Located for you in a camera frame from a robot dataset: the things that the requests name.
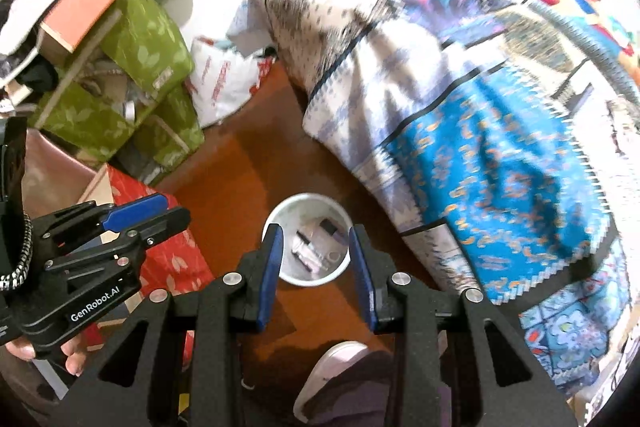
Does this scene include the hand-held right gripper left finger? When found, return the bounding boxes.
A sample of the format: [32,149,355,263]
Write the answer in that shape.
[50,223,285,427]

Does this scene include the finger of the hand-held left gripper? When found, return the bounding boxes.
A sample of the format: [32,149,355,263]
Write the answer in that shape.
[42,207,192,275]
[31,193,169,253]

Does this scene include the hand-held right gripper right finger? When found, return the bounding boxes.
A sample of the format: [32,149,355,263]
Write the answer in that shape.
[348,225,588,427]

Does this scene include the white tube black cap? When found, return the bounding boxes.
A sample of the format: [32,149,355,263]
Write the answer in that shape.
[295,230,322,259]

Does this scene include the white plastic bin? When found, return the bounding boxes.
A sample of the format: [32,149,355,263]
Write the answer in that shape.
[261,193,354,289]

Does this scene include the person's left hand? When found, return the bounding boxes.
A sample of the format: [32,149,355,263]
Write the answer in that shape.
[6,332,98,378]

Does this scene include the red patterned box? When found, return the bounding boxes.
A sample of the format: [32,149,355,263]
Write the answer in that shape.
[106,163,217,370]

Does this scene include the brown leather seat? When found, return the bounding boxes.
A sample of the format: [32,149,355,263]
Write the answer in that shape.
[21,128,103,220]

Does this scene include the green leaf-print box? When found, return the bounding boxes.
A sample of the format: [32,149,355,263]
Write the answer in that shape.
[29,79,206,175]
[101,0,196,94]

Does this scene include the person's white shoe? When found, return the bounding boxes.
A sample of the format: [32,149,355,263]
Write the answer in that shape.
[292,340,374,424]

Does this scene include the white red-print plastic bag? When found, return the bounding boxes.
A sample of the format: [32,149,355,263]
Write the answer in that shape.
[187,35,275,128]

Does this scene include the blue patterned patchwork blanket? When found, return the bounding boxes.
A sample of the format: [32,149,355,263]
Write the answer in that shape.
[227,0,640,400]

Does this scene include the black white braided cable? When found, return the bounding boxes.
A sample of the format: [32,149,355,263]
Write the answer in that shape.
[0,211,35,293]

